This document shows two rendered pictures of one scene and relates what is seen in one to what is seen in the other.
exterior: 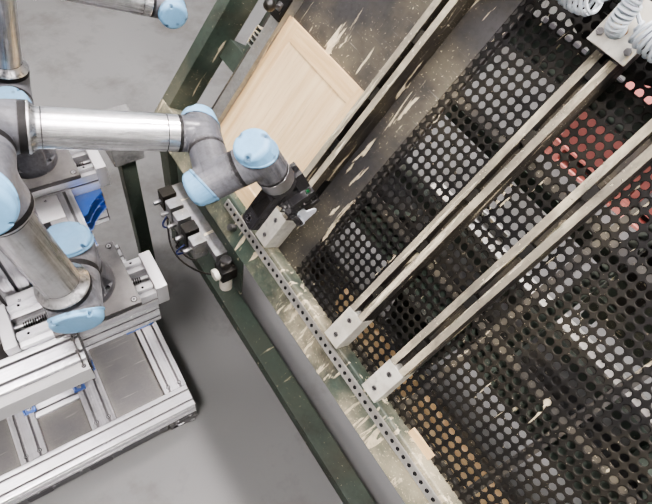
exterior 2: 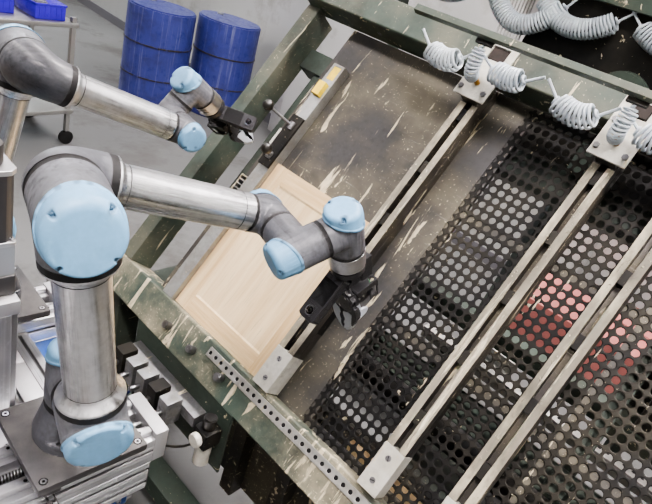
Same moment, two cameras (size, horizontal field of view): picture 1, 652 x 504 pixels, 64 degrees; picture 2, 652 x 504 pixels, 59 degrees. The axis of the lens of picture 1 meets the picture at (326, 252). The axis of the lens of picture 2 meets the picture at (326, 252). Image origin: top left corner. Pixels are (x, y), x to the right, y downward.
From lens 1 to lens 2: 0.51 m
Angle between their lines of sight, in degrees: 28
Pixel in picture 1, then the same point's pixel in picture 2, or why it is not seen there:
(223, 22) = (201, 174)
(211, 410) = not seen: outside the picture
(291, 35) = (281, 179)
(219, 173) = (309, 238)
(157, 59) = not seen: hidden behind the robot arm
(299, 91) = not seen: hidden behind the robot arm
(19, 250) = (90, 313)
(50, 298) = (83, 403)
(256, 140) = (349, 204)
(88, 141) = (172, 202)
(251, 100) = (236, 243)
